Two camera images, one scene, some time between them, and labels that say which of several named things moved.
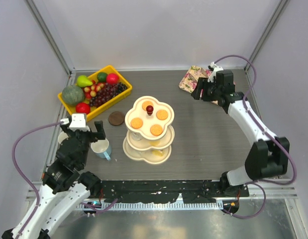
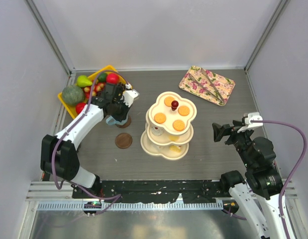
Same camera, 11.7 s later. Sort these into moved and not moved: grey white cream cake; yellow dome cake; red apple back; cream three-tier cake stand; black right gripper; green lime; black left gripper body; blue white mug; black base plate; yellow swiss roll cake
Moved: black right gripper; cream three-tier cake stand; yellow dome cake; yellow swiss roll cake; blue white mug; grey white cream cake; black left gripper body
Not moved: black base plate; red apple back; green lime
